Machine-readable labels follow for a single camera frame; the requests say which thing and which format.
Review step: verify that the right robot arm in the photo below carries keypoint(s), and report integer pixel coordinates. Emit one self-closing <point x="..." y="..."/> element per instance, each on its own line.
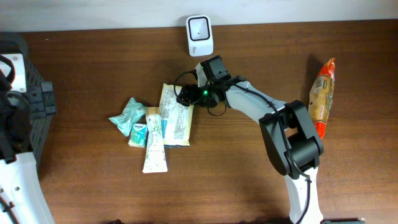
<point x="292" y="144"/>

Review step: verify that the white barcode scanner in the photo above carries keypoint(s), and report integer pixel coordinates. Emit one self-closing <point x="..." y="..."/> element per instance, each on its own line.
<point x="199" y="36"/>

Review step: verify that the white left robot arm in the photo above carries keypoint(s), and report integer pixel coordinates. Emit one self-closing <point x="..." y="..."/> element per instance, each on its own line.
<point x="22" y="199"/>

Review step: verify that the cream yellow snack bag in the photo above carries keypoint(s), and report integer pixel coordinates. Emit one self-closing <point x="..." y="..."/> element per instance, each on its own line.
<point x="176" y="119"/>

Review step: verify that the orange spaghetti package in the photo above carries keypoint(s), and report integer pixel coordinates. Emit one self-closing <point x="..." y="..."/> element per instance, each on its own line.
<point x="321" y="97"/>

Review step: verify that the mint green wipes pack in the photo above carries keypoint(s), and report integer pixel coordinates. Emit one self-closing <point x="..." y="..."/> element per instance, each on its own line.
<point x="131" y="114"/>

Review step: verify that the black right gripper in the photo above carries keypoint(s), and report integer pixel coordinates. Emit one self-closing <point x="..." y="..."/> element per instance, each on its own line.
<point x="194" y="99"/>

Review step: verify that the dark grey plastic basket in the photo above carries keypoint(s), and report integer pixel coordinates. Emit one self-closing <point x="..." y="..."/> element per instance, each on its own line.
<point x="15" y="43"/>

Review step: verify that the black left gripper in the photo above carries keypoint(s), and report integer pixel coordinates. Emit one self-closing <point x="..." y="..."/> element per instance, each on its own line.
<point x="42" y="98"/>

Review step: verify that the teal tissue packet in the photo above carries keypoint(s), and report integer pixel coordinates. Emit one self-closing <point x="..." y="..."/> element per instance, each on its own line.
<point x="138" y="135"/>

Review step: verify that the white bamboo print tube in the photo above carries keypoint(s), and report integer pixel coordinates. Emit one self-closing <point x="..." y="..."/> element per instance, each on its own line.
<point x="155" y="159"/>

